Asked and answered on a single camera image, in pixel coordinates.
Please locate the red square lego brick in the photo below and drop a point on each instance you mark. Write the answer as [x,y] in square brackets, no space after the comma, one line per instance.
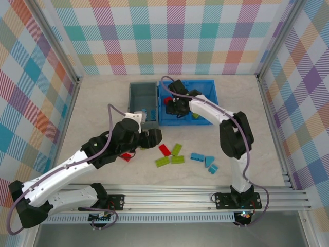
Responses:
[168,100]

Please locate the red two-by-four lego brick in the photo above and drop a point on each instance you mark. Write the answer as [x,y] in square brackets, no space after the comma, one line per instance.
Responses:
[164,150]

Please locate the blue oblong lego brick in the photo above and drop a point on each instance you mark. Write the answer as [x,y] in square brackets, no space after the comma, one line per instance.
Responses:
[197,157]
[153,115]

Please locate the green two-by-four lego brick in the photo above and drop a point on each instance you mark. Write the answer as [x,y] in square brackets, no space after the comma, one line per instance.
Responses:
[162,161]
[176,149]
[178,160]

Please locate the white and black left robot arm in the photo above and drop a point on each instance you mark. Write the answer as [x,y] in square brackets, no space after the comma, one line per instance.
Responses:
[51,180]

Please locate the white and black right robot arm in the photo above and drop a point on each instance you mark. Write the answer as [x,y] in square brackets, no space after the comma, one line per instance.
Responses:
[239,164]

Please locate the red oblong lego brick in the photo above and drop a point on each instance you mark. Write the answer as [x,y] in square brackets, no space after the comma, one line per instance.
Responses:
[126,157]

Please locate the blue plastic divided bin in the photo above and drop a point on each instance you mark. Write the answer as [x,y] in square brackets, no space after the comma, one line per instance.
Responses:
[205,95]

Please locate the grey plastic bin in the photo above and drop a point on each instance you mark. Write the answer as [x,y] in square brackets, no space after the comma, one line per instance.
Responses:
[142,95]

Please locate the aluminium base beam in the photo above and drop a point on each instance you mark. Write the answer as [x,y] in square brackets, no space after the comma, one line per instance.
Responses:
[167,198]

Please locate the small electronics board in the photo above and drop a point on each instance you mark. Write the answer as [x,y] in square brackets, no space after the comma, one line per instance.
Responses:
[101,217]
[245,214]

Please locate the aluminium frame post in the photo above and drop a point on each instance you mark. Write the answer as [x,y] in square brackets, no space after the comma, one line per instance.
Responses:
[282,36]
[56,43]

